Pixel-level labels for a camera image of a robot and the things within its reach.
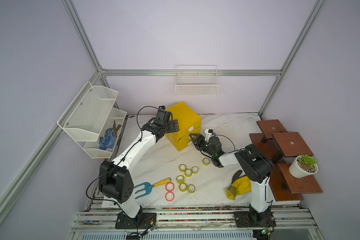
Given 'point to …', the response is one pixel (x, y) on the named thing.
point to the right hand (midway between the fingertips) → (190, 138)
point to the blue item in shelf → (108, 141)
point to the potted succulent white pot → (303, 166)
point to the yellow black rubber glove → (240, 185)
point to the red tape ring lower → (173, 198)
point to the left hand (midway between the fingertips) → (169, 127)
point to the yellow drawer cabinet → (189, 123)
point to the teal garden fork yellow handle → (148, 186)
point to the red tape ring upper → (171, 190)
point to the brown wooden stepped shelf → (280, 144)
